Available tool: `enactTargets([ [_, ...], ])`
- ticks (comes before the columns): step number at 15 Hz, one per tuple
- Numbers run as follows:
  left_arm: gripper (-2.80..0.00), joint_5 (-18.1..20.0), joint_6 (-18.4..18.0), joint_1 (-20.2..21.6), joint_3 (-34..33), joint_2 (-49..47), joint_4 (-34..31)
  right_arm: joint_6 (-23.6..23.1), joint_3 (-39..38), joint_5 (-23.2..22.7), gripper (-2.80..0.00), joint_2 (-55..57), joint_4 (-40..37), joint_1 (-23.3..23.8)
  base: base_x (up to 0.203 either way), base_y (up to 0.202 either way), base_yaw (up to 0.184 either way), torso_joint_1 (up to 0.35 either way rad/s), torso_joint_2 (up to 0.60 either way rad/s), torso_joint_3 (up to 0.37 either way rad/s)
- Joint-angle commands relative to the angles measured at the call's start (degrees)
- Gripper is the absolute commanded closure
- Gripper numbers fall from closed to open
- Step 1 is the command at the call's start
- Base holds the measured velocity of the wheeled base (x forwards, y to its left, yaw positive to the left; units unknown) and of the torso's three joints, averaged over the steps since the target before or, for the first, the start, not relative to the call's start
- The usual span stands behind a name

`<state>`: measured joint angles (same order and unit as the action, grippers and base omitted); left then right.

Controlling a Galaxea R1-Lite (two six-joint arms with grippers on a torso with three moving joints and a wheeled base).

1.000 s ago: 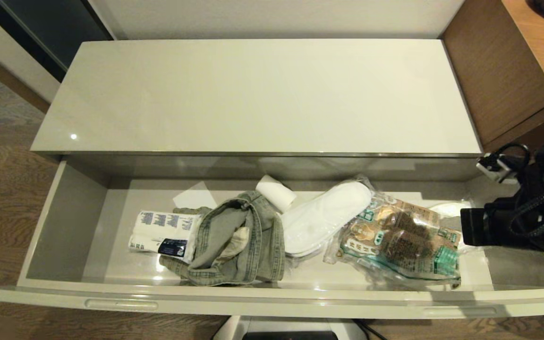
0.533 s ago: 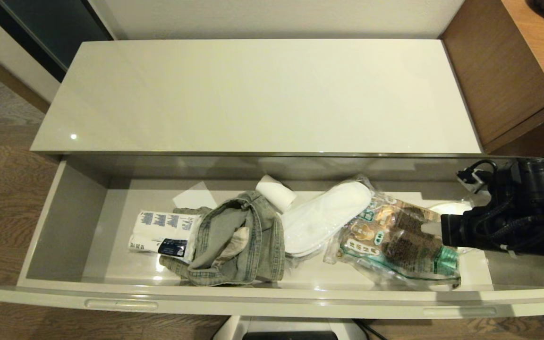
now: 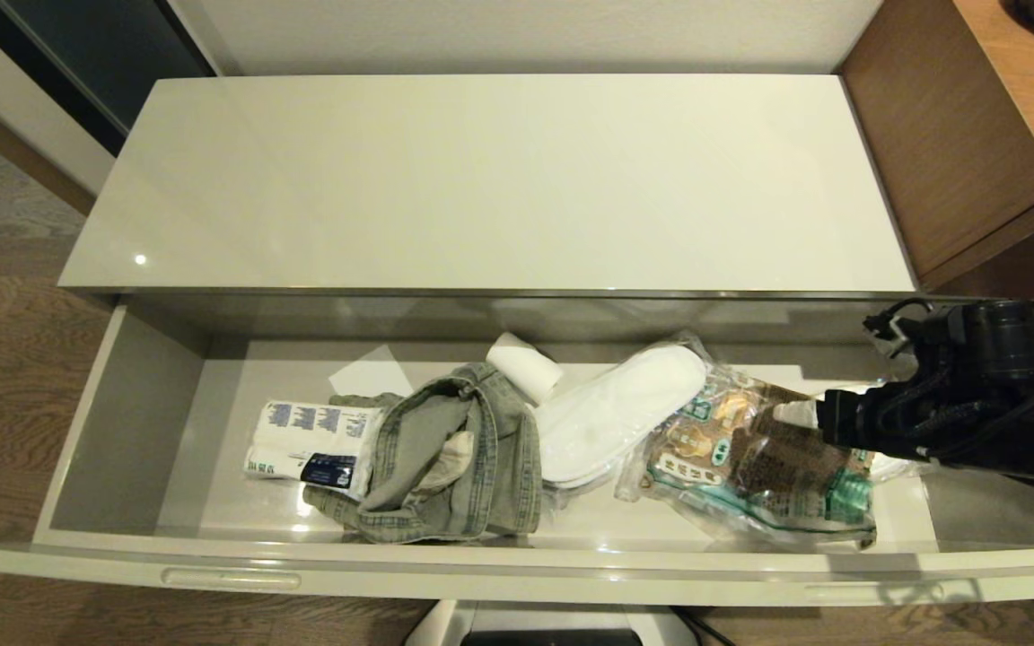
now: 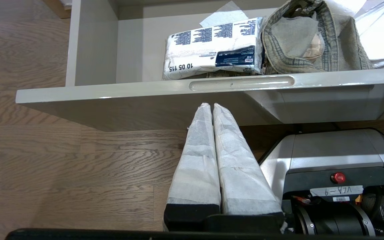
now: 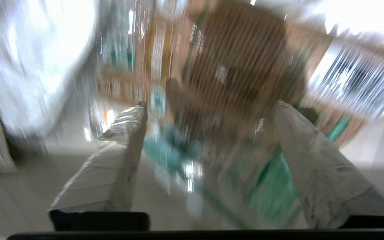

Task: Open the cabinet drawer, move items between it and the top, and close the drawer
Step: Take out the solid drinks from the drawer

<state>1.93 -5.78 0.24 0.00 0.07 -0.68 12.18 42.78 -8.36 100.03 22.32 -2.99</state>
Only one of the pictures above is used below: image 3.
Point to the dark door panel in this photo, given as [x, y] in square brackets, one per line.
[95, 54]

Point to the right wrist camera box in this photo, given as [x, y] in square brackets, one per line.
[889, 330]

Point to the white paper roll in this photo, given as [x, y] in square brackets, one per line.
[521, 366]

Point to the faded denim jeans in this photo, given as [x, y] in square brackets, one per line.
[445, 467]

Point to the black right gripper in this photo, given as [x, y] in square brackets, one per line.
[863, 420]

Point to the brown and green snack bag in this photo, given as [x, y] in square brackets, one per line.
[723, 475]

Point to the beige cabinet drawer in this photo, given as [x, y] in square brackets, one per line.
[122, 431]

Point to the bagged white slippers, brown sticker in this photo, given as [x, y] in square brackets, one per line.
[896, 468]

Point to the white tissue pack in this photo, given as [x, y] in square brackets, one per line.
[306, 440]

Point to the brown wooden side cabinet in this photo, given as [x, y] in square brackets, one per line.
[975, 135]

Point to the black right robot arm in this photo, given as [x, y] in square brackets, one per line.
[1002, 422]

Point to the white and black robot base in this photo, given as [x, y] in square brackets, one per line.
[553, 624]

